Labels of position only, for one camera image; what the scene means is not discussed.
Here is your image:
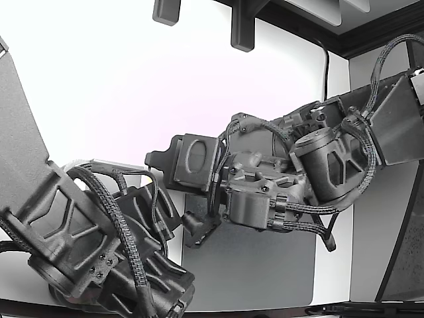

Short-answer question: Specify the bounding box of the grey rubber mat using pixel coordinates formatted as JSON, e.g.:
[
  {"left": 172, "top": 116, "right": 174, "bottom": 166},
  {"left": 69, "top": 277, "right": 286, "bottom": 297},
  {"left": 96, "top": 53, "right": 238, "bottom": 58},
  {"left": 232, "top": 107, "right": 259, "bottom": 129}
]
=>
[{"left": 181, "top": 191, "right": 317, "bottom": 307}]

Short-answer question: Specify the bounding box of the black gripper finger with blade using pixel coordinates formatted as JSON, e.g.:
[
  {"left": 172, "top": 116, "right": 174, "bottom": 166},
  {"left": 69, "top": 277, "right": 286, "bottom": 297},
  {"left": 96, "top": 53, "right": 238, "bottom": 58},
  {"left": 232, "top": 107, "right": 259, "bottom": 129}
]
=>
[{"left": 145, "top": 145, "right": 172, "bottom": 172}]

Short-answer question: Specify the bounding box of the tall black overhead bracket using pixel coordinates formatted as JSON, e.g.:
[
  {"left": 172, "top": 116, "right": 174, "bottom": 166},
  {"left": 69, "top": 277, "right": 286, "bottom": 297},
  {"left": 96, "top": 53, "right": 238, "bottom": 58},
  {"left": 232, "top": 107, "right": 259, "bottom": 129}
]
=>
[{"left": 230, "top": 0, "right": 256, "bottom": 52}]

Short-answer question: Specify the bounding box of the black braided cable sleeve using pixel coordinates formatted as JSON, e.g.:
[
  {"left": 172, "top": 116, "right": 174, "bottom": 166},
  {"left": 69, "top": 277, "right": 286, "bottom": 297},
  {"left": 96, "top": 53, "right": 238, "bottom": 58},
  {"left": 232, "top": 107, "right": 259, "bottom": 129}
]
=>
[
  {"left": 227, "top": 118, "right": 299, "bottom": 142},
  {"left": 281, "top": 32, "right": 424, "bottom": 252},
  {"left": 64, "top": 165, "right": 158, "bottom": 318}
]

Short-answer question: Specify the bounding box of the thin black wall cable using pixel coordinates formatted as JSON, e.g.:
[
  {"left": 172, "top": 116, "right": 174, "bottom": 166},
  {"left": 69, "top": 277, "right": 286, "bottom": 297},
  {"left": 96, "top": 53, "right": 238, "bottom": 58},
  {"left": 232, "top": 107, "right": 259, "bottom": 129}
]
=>
[{"left": 311, "top": 38, "right": 331, "bottom": 102}]

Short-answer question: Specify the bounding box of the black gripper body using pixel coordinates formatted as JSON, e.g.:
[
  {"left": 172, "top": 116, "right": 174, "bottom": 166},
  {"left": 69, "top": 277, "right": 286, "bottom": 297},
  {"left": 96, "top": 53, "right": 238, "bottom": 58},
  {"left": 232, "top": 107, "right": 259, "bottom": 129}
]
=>
[{"left": 165, "top": 133, "right": 227, "bottom": 199}]

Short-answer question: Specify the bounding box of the small black overhead bracket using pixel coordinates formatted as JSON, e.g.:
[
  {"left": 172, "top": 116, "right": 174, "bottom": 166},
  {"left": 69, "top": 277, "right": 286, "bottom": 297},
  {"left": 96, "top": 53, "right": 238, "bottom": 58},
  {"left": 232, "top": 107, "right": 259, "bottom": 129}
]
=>
[{"left": 152, "top": 0, "right": 182, "bottom": 26}]

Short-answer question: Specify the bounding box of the black overhead frame beam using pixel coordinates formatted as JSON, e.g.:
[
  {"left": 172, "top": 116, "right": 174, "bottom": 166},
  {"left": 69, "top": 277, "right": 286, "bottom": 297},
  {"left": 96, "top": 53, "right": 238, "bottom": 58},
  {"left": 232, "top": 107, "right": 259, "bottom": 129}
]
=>
[{"left": 211, "top": 0, "right": 424, "bottom": 60}]

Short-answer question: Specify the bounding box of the black slanted frame strut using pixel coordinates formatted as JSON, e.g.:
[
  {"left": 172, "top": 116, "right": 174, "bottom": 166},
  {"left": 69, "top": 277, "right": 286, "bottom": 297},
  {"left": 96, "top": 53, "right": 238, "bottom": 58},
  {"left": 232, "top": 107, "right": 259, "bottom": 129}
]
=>
[{"left": 376, "top": 168, "right": 424, "bottom": 302}]

